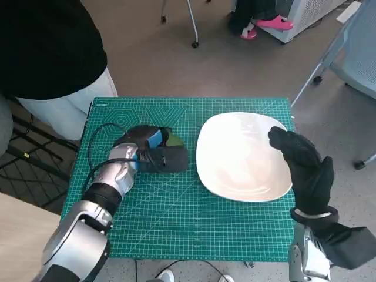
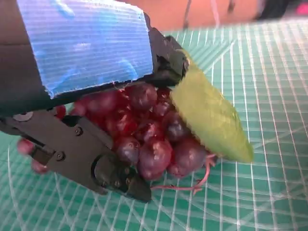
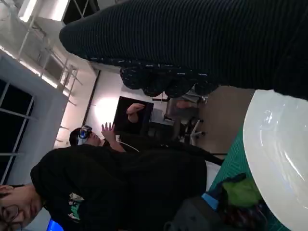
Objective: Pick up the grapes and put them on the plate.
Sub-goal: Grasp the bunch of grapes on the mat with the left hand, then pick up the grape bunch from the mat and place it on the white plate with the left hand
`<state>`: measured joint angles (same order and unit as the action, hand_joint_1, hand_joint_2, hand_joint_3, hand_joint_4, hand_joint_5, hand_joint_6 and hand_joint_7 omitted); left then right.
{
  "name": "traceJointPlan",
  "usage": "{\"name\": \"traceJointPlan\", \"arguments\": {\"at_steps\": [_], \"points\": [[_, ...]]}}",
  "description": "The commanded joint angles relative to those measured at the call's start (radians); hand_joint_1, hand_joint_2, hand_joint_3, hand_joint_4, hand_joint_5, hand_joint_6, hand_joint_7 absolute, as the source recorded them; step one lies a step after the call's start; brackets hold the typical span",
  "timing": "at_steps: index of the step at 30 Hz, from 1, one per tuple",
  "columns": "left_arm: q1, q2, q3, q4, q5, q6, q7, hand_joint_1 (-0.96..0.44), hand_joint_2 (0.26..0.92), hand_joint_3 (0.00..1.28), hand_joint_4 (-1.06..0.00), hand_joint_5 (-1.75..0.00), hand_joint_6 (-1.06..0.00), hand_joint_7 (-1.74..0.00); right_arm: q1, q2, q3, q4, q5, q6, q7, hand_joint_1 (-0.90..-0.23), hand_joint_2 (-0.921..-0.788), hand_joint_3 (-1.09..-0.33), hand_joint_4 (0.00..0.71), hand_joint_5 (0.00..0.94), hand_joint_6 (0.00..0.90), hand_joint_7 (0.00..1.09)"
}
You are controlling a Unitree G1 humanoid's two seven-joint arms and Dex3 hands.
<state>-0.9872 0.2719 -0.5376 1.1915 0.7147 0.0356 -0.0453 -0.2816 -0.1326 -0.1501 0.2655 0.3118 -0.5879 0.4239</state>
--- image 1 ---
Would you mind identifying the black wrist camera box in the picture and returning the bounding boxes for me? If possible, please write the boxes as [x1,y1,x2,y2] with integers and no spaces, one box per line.
[136,146,189,174]
[321,226,376,270]

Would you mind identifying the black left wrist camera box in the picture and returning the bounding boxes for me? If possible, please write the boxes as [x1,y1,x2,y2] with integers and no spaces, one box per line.
[136,146,189,174]

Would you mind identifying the black floor rack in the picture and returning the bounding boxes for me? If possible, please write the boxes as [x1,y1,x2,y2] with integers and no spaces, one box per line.
[0,113,80,215]

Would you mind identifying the purple toy grapes with leaf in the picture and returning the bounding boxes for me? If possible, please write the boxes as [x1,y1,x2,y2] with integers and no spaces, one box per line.
[163,133,186,148]

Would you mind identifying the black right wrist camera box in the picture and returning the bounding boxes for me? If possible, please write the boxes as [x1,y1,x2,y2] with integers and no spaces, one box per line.
[321,226,376,270]

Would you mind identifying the grey rounded seat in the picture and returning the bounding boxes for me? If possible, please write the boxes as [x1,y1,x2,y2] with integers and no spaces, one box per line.
[0,95,15,156]

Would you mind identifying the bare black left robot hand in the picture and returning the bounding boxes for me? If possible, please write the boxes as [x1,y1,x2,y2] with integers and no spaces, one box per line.
[116,124,174,152]

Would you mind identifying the white plate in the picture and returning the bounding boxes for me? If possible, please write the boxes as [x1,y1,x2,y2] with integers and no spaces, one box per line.
[196,112,294,203]

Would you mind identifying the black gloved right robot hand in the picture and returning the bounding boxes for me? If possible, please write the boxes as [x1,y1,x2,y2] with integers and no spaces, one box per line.
[267,126,335,217]

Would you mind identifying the white perforated appliance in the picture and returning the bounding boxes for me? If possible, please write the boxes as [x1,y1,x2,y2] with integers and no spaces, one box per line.
[274,0,347,45]

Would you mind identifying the person with pink shoes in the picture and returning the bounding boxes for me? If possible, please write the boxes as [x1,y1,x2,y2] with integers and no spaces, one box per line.
[227,0,294,40]

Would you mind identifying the metal frame with casters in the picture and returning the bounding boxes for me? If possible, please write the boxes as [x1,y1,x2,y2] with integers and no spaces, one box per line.
[160,0,200,49]

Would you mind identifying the beige wooden table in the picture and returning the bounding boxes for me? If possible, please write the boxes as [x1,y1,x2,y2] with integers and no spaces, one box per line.
[0,192,62,282]

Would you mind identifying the blue-grey wheeled chair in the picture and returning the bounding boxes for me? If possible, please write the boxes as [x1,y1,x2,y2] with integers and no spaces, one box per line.
[290,0,376,170]

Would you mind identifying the green cutting mat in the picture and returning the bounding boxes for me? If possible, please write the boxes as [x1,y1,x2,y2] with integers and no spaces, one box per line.
[60,96,296,263]

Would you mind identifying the black floor cable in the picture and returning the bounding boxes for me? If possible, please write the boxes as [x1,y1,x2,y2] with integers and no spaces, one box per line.
[134,258,227,282]

